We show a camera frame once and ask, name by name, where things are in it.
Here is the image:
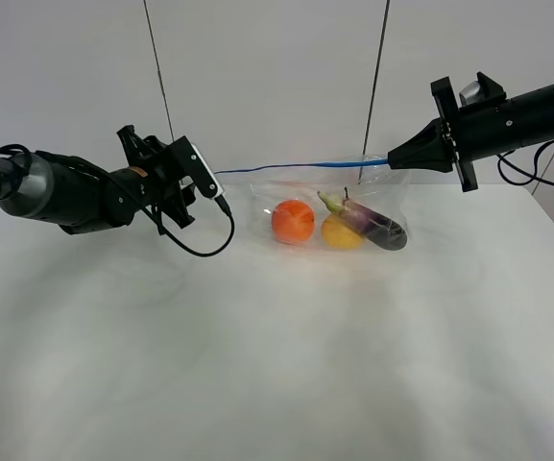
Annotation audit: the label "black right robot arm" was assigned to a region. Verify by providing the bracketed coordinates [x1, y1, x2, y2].
[387, 72, 554, 192]

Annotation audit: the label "clear zip bag blue seal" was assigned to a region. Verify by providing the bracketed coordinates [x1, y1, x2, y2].
[216, 157, 410, 253]

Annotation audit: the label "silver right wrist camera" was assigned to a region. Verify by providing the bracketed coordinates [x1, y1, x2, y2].
[459, 81, 484, 107]

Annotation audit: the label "yellow pear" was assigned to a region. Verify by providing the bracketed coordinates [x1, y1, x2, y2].
[321, 214, 364, 250]

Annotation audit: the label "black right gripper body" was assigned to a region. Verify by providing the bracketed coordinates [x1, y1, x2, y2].
[431, 72, 507, 192]

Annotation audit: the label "orange fruit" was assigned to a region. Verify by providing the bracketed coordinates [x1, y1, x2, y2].
[271, 200, 315, 245]

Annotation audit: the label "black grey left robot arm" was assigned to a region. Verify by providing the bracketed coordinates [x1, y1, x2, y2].
[0, 125, 199, 235]

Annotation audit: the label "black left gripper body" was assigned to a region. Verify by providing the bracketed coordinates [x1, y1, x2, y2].
[117, 125, 196, 229]

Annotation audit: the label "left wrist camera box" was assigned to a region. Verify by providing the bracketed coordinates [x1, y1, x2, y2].
[157, 136, 224, 200]

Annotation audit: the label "purple eggplant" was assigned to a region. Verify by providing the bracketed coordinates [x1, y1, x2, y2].
[317, 187, 408, 251]

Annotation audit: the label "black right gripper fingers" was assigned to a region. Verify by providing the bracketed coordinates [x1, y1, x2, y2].
[387, 118, 452, 172]

